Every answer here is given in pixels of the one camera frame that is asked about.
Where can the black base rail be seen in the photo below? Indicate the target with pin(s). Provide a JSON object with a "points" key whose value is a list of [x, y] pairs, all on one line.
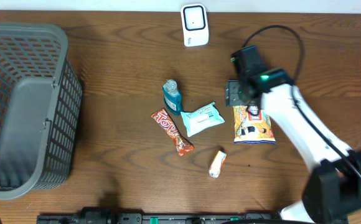
{"points": [[137, 218]]}

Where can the blue mouthwash bottle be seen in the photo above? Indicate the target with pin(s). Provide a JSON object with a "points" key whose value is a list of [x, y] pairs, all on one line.
{"points": [[172, 97]]}

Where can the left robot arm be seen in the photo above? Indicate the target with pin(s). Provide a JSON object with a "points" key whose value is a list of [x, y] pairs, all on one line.
{"points": [[88, 215]]}

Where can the red Top chocolate bar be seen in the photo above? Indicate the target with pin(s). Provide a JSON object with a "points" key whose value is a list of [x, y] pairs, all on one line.
{"points": [[163, 119]]}

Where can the orange snack packet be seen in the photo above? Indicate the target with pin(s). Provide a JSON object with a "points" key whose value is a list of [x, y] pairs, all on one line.
{"points": [[217, 163]]}

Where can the light blue wet wipes pack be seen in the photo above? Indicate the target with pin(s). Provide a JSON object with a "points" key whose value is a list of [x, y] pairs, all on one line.
{"points": [[201, 119]]}

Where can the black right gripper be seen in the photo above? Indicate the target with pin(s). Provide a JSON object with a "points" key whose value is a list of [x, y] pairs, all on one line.
{"points": [[231, 98]]}

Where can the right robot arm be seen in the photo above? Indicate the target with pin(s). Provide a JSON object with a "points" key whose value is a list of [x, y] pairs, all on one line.
{"points": [[333, 190]]}

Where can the grey plastic shopping basket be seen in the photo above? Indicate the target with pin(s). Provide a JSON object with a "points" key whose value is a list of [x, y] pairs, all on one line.
{"points": [[40, 101]]}

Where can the white barcode scanner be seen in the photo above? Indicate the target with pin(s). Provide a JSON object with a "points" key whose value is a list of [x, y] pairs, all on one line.
{"points": [[195, 25]]}

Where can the yellow snack bag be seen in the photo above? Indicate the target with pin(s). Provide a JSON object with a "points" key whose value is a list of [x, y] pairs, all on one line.
{"points": [[252, 126]]}

